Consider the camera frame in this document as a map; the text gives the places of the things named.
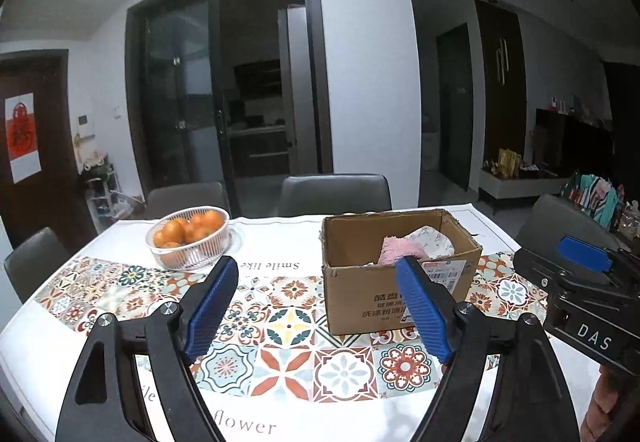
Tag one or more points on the brown cardboard box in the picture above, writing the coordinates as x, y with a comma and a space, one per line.
360, 297

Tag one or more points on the pink fluffy towel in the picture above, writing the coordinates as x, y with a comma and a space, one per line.
400, 252

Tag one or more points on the pile of oranges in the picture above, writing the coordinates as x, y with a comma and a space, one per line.
182, 232

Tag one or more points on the red and white wall poster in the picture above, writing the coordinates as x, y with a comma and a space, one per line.
22, 136

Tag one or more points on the dark sliding glass door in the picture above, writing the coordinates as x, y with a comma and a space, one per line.
200, 96

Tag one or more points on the brown wardrobe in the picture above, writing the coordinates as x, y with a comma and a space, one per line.
500, 86

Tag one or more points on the white plastic fruit basket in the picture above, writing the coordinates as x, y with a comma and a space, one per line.
190, 249

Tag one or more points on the grey dining chair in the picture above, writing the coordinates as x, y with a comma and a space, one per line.
185, 199
35, 262
335, 194
555, 222

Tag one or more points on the dark wooden door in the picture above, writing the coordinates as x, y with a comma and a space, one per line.
55, 146

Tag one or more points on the white television cabinet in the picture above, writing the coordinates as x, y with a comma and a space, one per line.
520, 189

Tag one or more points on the person's right hand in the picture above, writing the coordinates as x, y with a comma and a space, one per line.
605, 407

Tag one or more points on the white wall intercom panel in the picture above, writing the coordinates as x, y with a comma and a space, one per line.
83, 120

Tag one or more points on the black television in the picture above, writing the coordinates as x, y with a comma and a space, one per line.
575, 144

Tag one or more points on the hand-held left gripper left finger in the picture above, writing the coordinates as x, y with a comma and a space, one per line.
210, 308

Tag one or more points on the white leaf-print cloth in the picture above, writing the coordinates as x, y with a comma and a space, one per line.
432, 239

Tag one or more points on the patterned tile-print tablecloth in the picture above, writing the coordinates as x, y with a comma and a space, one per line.
280, 322

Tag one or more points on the small storage rack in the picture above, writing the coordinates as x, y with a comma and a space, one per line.
102, 194

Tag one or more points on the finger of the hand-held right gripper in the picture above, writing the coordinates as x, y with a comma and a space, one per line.
540, 267
582, 253

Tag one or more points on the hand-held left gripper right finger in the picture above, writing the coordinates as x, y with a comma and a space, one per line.
425, 313

